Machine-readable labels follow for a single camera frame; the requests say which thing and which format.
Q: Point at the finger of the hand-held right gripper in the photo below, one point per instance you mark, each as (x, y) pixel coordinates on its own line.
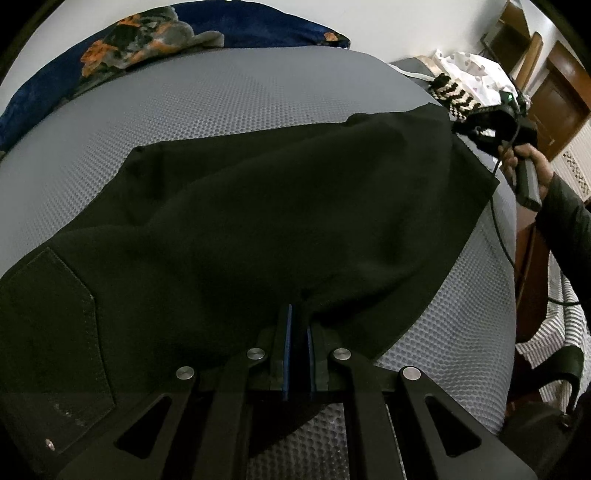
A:
(482, 142)

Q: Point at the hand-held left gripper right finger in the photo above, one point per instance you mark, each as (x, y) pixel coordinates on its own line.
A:
(310, 357)

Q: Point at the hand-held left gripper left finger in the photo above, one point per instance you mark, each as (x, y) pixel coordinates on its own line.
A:
(289, 350)

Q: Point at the black pants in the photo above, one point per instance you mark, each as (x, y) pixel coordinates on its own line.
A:
(258, 221)

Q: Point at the person's right forearm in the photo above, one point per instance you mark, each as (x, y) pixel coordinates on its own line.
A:
(568, 230)

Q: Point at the person's right hand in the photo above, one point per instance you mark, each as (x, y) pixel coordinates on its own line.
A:
(540, 166)

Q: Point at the white dotted cloth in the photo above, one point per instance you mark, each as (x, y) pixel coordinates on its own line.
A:
(480, 74)

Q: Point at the black and white knitted cloth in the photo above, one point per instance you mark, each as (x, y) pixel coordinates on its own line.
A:
(455, 94)

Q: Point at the brown wooden door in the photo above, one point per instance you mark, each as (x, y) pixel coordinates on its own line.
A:
(554, 78)

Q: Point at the striped grey white cloth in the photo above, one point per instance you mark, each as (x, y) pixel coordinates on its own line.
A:
(565, 332)

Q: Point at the grey textured mattress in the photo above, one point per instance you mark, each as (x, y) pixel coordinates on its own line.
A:
(194, 101)

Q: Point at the blue floral blanket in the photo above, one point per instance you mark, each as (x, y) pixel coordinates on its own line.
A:
(138, 32)

